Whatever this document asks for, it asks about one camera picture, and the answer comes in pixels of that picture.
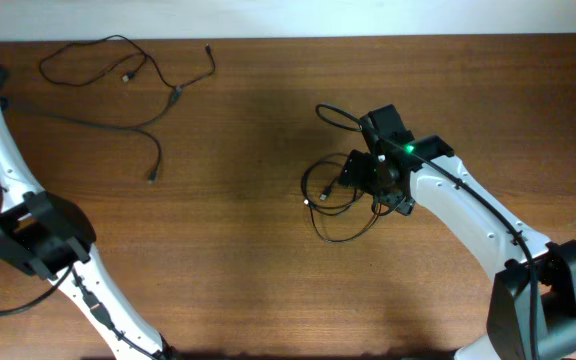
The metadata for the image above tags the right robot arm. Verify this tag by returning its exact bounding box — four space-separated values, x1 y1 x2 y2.
339 105 576 360

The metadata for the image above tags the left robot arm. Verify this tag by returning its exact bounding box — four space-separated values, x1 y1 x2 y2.
0 66 179 359

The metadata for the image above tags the black usb cable coil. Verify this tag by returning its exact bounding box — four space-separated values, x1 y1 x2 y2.
300 152 394 245

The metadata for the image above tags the thin black usb cable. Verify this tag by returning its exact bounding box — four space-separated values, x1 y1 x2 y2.
37 34 217 91

